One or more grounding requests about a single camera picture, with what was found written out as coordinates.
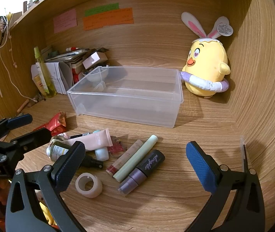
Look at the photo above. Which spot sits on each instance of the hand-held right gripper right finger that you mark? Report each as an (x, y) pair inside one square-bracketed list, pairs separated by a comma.
[(199, 162)]

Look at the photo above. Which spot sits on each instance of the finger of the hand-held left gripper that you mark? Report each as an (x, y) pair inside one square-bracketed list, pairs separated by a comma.
[(36, 136), (19, 121)]

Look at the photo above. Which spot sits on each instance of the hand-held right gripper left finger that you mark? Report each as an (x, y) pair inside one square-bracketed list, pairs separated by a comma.
[(68, 164)]

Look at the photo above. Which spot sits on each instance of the dark green bottle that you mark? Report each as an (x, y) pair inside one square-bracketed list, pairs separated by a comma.
[(60, 151)]

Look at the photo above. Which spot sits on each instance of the red snack packet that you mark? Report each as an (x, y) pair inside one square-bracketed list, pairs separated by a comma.
[(55, 123)]

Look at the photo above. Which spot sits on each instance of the beige lipstick tube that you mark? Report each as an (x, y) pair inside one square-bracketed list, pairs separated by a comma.
[(127, 156)]

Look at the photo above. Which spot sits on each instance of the pale green stick tube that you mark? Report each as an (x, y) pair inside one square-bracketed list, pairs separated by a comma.
[(137, 158)]

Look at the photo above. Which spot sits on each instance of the clear plastic storage bin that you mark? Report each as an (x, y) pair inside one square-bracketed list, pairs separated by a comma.
[(132, 94)]

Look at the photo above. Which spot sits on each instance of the small wooden stick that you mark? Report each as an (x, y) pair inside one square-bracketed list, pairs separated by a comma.
[(22, 105)]

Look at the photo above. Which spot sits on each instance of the pink cosmetic tube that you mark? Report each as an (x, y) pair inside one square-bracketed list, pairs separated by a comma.
[(94, 140)]

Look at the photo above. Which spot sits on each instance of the white tape roll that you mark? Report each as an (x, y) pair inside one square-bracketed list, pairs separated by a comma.
[(95, 187)]

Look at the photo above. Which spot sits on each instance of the light blue cap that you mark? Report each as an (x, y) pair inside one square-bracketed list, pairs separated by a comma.
[(102, 153)]

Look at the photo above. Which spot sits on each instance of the yellow-green spray bottle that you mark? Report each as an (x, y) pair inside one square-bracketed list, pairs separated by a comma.
[(46, 77)]

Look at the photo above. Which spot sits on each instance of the purple and black tube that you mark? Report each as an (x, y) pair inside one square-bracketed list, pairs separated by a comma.
[(144, 168)]

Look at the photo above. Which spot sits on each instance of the red box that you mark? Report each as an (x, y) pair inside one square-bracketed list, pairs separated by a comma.
[(75, 75)]

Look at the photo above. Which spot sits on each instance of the white bowl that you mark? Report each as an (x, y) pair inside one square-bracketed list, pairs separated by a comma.
[(96, 76)]

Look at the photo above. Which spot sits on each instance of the red and white marker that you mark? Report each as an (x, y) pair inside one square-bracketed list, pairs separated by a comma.
[(73, 48)]

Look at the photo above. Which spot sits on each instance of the pink cardboard box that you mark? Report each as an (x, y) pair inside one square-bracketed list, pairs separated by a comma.
[(95, 59)]

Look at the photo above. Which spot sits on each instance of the yellow chick plush toy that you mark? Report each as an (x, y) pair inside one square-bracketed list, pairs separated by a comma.
[(207, 60)]

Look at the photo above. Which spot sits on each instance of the pink sticky note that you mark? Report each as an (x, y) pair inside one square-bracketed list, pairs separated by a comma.
[(65, 20)]

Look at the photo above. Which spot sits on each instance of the orange sticky note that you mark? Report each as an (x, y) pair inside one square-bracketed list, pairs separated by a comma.
[(108, 20)]

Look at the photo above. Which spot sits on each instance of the green sticky note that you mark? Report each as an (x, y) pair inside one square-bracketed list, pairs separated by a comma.
[(101, 9)]

